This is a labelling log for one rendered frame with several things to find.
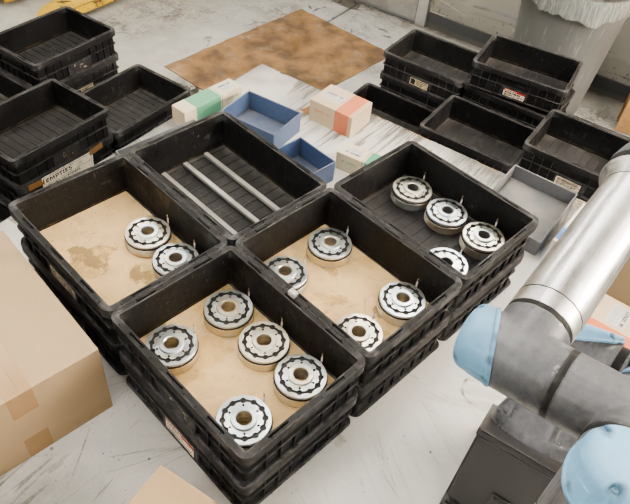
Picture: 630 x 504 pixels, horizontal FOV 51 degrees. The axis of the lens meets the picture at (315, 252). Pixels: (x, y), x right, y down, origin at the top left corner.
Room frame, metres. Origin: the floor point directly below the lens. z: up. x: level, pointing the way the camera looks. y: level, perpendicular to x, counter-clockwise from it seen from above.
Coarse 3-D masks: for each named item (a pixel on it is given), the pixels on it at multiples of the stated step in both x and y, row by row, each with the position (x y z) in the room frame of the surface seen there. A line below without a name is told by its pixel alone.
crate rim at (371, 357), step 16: (320, 192) 1.17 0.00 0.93; (336, 192) 1.18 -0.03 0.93; (352, 208) 1.13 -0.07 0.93; (272, 224) 1.04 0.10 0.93; (384, 224) 1.09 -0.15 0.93; (240, 240) 0.98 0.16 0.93; (400, 240) 1.04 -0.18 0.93; (256, 256) 0.94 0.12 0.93; (272, 272) 0.90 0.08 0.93; (448, 272) 0.96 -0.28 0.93; (288, 288) 0.86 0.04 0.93; (448, 288) 0.92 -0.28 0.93; (304, 304) 0.83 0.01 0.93; (432, 304) 0.87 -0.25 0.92; (416, 320) 0.82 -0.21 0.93; (400, 336) 0.78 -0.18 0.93; (368, 352) 0.73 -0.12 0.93; (384, 352) 0.74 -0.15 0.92
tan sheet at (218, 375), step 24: (192, 312) 0.85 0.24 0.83; (144, 336) 0.78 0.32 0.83; (216, 336) 0.80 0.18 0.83; (216, 360) 0.74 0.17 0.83; (240, 360) 0.75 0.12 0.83; (192, 384) 0.68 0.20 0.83; (216, 384) 0.69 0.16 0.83; (240, 384) 0.69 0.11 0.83; (264, 384) 0.70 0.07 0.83; (216, 408) 0.64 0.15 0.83; (288, 408) 0.65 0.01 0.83
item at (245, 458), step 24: (120, 312) 0.76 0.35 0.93; (312, 312) 0.81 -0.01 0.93; (336, 336) 0.76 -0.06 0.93; (144, 360) 0.67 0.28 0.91; (360, 360) 0.71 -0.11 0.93; (168, 384) 0.62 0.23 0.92; (336, 384) 0.65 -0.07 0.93; (192, 408) 0.57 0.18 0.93; (312, 408) 0.60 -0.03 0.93; (216, 432) 0.53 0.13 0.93; (288, 432) 0.56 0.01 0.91; (240, 456) 0.50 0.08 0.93
